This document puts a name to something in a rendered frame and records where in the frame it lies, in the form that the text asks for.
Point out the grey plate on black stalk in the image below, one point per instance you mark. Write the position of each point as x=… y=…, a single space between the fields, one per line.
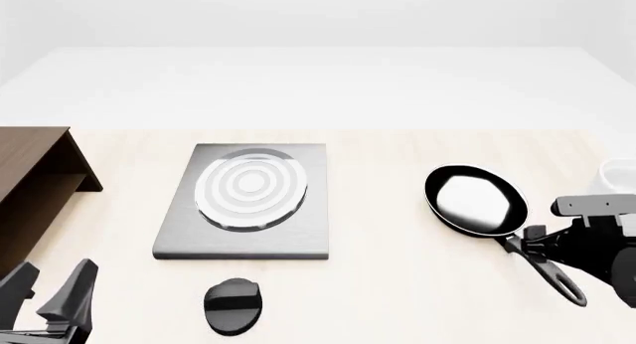
x=591 y=204

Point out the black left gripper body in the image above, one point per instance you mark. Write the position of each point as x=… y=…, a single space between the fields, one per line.
x=35 y=337

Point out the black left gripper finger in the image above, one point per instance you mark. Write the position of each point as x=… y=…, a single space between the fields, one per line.
x=74 y=299
x=20 y=284

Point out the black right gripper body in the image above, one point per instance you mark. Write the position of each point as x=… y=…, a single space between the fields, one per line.
x=588 y=247

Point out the flat grey stove plate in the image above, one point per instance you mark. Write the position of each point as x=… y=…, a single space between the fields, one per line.
x=248 y=224

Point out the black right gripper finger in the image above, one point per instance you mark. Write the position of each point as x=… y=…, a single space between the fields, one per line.
x=544 y=251
x=535 y=235

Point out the black frying pan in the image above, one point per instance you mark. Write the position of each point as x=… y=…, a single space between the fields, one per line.
x=472 y=202

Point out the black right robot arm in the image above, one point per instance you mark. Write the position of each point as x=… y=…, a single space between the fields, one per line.
x=627 y=273

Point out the dark brown wooden cabinet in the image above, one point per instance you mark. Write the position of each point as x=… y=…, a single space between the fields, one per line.
x=30 y=172

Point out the white mug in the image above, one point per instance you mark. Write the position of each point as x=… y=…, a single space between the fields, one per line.
x=618 y=176

